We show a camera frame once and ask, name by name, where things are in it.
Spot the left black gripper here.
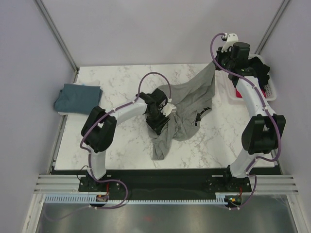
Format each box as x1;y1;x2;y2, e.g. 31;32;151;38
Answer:
146;108;170;135

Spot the grey t shirt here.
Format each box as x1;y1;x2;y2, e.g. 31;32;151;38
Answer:
147;63;215;161

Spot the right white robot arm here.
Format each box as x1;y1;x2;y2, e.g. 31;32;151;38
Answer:
213;41;286;191

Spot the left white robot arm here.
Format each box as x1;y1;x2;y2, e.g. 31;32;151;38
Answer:
79;88;171;192

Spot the red t shirt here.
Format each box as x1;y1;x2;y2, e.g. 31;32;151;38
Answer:
235;88;242;99

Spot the black t shirt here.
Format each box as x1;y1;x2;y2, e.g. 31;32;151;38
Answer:
248;57;270;90

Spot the white plastic basket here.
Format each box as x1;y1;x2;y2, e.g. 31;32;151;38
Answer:
220;54;277;103

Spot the folded blue t shirt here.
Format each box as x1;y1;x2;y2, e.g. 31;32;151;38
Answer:
53;84;103;115

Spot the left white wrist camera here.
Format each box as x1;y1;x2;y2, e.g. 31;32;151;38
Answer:
161;102;177;117

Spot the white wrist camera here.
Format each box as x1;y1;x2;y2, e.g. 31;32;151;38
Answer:
221;33;239;53
161;102;177;117

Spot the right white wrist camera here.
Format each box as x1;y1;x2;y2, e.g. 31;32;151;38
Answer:
221;33;239;53

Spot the right corner aluminium post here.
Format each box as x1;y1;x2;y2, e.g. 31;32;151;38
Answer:
255;0;292;55

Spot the corner aluminium post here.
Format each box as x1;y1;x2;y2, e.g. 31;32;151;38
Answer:
255;0;292;55
34;0;78;71

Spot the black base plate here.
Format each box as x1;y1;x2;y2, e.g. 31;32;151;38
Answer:
50;167;282;200

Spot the white slotted cable duct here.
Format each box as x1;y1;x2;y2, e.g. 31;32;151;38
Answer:
44;193;237;205

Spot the aluminium frame rail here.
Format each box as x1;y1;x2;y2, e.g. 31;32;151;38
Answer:
35;175;298;195

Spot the left corner aluminium post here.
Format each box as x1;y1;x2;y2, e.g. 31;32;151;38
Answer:
34;0;78;71

